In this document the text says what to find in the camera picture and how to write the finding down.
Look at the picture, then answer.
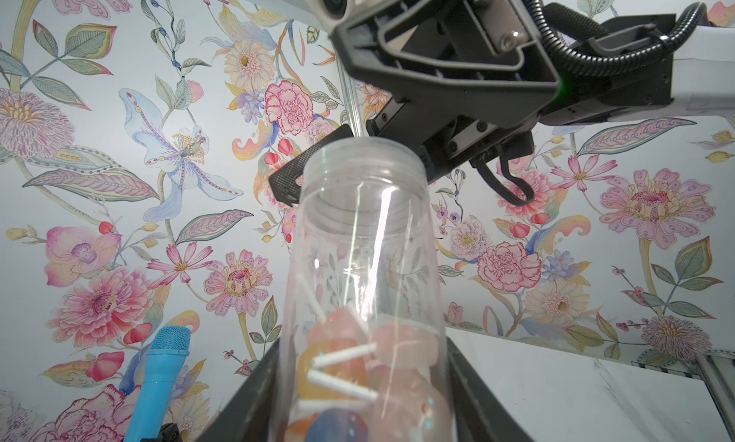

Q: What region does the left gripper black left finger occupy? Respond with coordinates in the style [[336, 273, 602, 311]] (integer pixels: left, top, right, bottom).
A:
[[197, 340, 281, 442]]

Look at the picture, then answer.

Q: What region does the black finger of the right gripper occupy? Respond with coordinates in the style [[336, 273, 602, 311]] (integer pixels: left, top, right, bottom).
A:
[[332, 0, 561, 128], [268, 124, 354, 207]]

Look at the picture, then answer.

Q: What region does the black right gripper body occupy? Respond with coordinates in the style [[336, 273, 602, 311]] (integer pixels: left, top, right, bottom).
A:
[[364, 0, 679, 185]]

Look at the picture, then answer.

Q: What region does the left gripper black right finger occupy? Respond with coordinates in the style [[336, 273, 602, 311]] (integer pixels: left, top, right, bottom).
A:
[[447, 339, 533, 442]]

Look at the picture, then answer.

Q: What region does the small clear jar of candies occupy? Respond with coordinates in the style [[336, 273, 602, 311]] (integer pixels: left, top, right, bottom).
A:
[[269, 138, 456, 441]]

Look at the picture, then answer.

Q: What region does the blue microphone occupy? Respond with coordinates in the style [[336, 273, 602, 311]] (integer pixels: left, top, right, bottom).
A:
[[124, 326, 191, 442]]

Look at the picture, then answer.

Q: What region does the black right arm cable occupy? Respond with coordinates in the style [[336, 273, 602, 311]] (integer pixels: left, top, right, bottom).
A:
[[516, 0, 710, 78]]

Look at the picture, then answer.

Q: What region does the aluminium frame post right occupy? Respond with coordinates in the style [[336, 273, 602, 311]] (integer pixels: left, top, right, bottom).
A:
[[696, 350, 735, 441]]

